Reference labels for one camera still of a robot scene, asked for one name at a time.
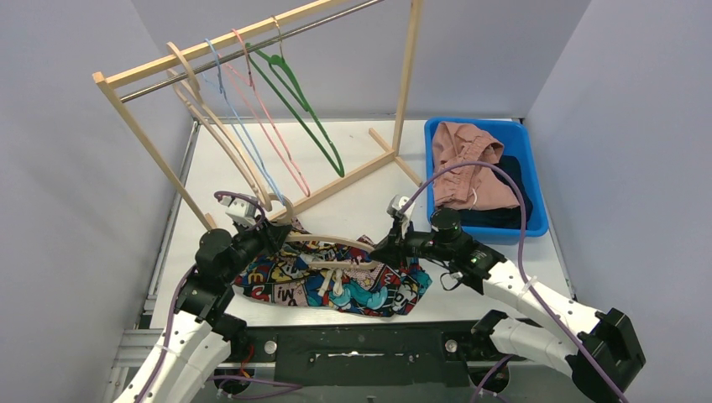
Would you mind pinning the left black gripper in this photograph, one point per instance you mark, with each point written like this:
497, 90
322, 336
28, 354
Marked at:
273, 235

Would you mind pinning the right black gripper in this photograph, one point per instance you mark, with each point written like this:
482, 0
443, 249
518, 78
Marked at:
394, 250

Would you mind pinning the colourful comic print shorts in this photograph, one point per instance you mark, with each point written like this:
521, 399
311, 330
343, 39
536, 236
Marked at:
287, 279

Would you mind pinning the dusty pink shorts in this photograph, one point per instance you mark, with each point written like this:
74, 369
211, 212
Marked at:
471, 187

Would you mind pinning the light blue wire hanger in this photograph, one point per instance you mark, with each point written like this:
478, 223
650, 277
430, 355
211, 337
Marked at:
243, 135

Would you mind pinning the beige wooden hanger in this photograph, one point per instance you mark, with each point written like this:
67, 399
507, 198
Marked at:
188, 91

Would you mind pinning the green plastic hanger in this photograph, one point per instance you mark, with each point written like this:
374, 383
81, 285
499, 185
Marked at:
276, 73

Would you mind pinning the pink wire hanger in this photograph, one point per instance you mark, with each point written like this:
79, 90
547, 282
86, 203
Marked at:
282, 151

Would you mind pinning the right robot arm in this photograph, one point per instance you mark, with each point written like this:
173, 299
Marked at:
599, 351

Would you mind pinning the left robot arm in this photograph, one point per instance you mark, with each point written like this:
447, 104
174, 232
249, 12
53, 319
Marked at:
199, 334

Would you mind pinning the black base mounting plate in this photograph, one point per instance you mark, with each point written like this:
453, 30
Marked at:
376, 354

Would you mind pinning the blue plastic bin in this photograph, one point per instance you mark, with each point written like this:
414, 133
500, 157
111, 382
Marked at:
515, 138

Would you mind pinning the metal hanging rod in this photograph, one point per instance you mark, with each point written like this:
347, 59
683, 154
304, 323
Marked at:
252, 48

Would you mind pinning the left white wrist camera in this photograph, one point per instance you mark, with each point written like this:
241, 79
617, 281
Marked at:
241, 212

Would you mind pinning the wooden clothes rack frame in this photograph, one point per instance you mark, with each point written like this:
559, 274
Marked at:
116, 86

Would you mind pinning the aluminium table frame rail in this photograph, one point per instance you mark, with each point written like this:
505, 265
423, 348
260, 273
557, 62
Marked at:
117, 379

